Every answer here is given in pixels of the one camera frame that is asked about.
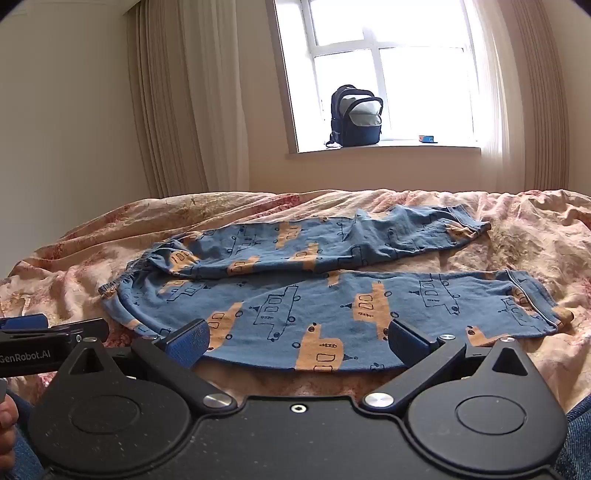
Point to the white framed window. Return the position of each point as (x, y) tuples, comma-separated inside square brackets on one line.
[(415, 69)]

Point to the person's left hand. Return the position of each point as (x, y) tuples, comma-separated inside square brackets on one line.
[(6, 420)]

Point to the small blue orange box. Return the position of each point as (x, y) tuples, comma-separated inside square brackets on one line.
[(427, 139)]

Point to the person's leg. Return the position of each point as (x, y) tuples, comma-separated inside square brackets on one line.
[(579, 429), (23, 457)]

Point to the pink floral bed blanket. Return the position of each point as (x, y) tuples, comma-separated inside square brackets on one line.
[(531, 240)]

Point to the blue printed pants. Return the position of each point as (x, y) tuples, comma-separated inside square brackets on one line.
[(300, 295)]

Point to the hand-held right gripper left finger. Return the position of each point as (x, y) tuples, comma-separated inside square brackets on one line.
[(190, 345)]

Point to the person's right leg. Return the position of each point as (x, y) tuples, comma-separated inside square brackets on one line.
[(579, 429)]

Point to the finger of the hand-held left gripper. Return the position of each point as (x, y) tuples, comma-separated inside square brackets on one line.
[(85, 329), (23, 321)]

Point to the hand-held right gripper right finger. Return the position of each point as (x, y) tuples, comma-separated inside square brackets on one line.
[(406, 342)]

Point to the white windowsill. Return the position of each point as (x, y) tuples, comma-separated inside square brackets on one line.
[(406, 151)]

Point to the person's left leg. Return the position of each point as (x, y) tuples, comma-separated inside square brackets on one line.
[(23, 457)]

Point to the beige curtain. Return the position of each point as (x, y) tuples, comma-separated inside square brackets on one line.
[(521, 101), (198, 101)]

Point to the dark blue backpack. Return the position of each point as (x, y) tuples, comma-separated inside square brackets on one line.
[(355, 122)]

